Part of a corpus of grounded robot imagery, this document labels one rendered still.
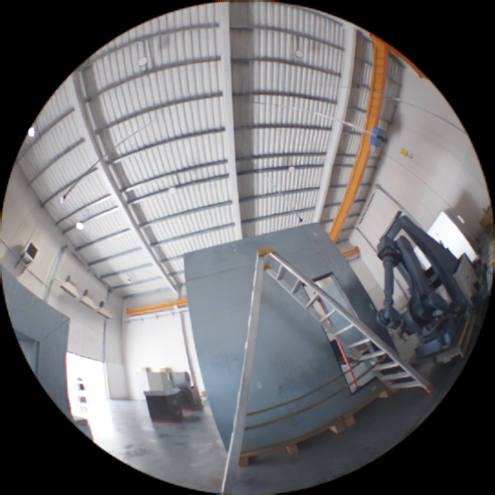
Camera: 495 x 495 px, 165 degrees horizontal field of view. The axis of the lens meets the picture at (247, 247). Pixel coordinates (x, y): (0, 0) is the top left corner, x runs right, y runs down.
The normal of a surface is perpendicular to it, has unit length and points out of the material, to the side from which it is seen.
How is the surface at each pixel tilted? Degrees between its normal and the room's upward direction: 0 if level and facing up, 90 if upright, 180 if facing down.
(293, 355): 90
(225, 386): 90
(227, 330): 90
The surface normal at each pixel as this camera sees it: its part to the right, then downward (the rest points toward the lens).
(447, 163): -0.96, 0.24
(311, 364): -0.03, -0.64
